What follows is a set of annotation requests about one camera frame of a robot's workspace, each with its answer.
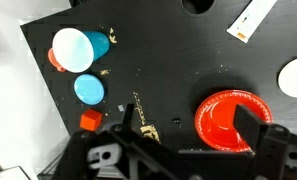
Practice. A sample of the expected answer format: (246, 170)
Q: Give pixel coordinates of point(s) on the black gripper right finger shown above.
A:
(249, 125)

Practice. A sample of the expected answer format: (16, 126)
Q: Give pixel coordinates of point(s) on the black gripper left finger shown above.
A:
(128, 116)

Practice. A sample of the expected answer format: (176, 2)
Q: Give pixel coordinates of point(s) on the blue plate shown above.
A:
(89, 89)

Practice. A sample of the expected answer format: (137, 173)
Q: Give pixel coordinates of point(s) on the blue cups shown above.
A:
(73, 50)

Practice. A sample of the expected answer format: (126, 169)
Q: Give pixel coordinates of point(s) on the red cube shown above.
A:
(90, 120)

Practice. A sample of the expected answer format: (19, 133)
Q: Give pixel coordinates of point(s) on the red plastic bowl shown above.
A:
(218, 120)

